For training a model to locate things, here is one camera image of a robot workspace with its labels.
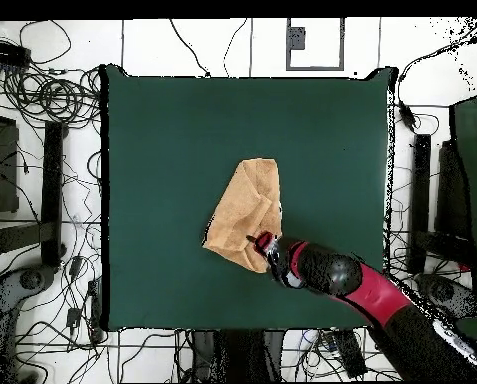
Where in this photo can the black stand base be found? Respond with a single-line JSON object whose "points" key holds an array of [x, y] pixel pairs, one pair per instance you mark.
{"points": [[53, 192], [421, 200]]}

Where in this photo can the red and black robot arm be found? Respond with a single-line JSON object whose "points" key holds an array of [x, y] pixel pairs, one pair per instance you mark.
{"points": [[366, 292]]}

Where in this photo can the dark green table cloth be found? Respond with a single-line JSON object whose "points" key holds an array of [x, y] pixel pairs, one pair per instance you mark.
{"points": [[174, 160]]}

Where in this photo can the black box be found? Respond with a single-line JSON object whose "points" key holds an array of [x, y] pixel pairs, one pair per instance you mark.
{"points": [[4, 168], [452, 192]]}

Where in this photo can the dark grey tripod base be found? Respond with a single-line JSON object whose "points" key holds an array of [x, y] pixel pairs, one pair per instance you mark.
{"points": [[6, 296], [448, 294]]}

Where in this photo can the small grey square plate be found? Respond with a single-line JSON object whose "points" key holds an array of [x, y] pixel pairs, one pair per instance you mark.
{"points": [[297, 38]]}

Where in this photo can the tan terry towel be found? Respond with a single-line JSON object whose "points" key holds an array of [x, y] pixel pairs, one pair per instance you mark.
{"points": [[242, 216]]}

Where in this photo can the black stand frame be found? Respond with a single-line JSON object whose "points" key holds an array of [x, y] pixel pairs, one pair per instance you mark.
{"points": [[238, 356]]}

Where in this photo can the black power strip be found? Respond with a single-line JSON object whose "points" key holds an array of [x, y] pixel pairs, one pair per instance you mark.
{"points": [[6, 54], [350, 354]]}

